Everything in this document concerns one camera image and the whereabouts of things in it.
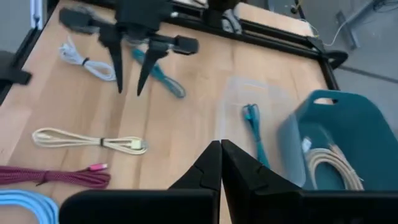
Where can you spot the clear plastic bin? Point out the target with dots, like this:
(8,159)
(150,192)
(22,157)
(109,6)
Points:
(273,102)

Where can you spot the teal plastic bin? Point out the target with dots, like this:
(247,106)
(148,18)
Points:
(357,118)

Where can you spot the black metal table frame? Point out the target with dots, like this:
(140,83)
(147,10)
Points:
(280,34)

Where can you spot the grey furniture foot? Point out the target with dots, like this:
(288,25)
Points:
(345,28)

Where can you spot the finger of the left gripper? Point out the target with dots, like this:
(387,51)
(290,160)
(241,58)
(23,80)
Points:
(152,56)
(113,43)

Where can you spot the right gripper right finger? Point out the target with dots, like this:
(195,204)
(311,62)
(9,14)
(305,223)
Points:
(242,174)

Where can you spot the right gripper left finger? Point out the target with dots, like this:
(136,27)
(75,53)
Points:
(206,171)

